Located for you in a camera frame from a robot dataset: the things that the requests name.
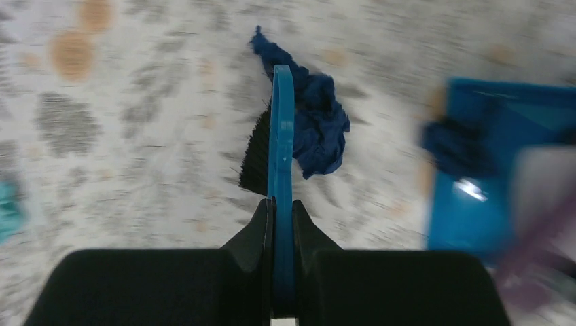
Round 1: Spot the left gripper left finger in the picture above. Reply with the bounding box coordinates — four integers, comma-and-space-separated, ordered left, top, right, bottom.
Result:
221, 198, 276, 284

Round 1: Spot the blue dustpan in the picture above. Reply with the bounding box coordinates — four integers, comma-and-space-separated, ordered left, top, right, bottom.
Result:
427, 78, 575, 265

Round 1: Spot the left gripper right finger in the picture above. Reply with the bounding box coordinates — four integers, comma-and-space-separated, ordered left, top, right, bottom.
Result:
292, 200, 342, 284

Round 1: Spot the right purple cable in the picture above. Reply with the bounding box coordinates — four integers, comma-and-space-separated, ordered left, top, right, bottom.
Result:
492, 189, 576, 311

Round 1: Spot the blue hand brush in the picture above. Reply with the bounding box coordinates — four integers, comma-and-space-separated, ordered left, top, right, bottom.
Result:
239, 65, 295, 319

